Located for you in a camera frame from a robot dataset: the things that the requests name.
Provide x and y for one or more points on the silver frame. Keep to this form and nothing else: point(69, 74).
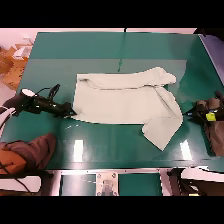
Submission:
point(106, 186)

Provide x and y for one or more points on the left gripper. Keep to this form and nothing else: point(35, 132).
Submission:
point(62, 109)

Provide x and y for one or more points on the orange garment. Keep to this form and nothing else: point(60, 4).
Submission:
point(11, 161)

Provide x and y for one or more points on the olive garment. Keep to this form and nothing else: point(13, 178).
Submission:
point(216, 136)

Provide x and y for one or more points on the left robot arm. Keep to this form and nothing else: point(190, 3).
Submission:
point(32, 100)

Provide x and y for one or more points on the cardboard box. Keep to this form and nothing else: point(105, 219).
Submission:
point(13, 71)

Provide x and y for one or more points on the brown garment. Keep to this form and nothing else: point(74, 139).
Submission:
point(40, 150)

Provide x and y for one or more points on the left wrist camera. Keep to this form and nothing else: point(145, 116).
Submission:
point(54, 90)

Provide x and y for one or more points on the pale green shirt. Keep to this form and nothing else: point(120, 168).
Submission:
point(120, 103)

